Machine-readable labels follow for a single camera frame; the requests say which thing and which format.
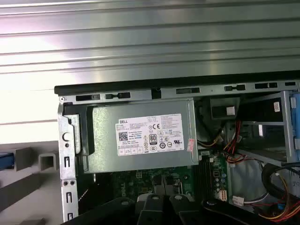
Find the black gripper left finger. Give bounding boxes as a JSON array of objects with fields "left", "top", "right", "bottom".
[{"left": 60, "top": 193, "right": 165, "bottom": 225}]

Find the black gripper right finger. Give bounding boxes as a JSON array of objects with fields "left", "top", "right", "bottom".
[{"left": 168, "top": 194, "right": 300, "bottom": 225}]

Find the coloured power wire bundle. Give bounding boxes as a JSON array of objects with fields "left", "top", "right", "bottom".
[{"left": 196, "top": 119, "right": 253, "bottom": 170}]

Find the green motherboard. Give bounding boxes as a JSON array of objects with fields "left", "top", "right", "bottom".
[{"left": 77, "top": 152, "right": 230, "bottom": 211}]

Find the black RAM slot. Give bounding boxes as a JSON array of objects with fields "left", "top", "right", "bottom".
[
  {"left": 202, "top": 156, "right": 206, "bottom": 200},
  {"left": 199, "top": 156, "right": 203, "bottom": 200},
  {"left": 205, "top": 156, "right": 210, "bottom": 200},
  {"left": 209, "top": 156, "right": 213, "bottom": 200}
]

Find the grey power supply unit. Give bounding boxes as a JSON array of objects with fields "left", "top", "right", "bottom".
[{"left": 85, "top": 98, "right": 200, "bottom": 174}]

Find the black open PC case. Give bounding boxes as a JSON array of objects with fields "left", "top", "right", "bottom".
[{"left": 53, "top": 79, "right": 300, "bottom": 225}]

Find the silver optical drive cage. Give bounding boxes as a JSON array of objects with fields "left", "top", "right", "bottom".
[{"left": 235, "top": 90, "right": 300, "bottom": 167}]

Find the grey parts rack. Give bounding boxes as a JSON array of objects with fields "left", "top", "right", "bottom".
[{"left": 0, "top": 140, "right": 59, "bottom": 225}]

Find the blue drive cage latch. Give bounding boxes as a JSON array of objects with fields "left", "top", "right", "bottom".
[{"left": 289, "top": 96, "right": 300, "bottom": 150}]

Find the black cable bundle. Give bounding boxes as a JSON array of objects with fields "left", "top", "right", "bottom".
[{"left": 260, "top": 161, "right": 300, "bottom": 225}]

